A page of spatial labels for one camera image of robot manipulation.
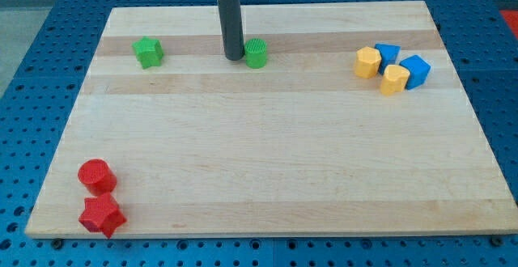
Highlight green cylinder block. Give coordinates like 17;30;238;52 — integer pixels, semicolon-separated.
244;38;268;69

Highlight light wooden board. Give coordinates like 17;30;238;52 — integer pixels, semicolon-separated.
25;1;517;239

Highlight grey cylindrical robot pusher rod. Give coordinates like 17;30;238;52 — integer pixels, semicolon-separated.
217;0;244;61

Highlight yellow hexagon block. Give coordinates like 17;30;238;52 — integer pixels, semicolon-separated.
354;46;382;78

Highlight green star block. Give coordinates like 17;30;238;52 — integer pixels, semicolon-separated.
132;36;163;69

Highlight yellow heart block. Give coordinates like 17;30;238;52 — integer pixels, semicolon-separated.
380;65;410;95

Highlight blue triangle block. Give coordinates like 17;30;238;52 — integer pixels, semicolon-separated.
375;43;401;75

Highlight blue cube block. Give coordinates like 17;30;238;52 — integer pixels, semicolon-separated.
399;55;431;90

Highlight red cylinder block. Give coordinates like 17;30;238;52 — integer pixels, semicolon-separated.
78;159;117;197

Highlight red star block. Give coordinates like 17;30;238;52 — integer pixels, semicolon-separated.
79;193;127;239

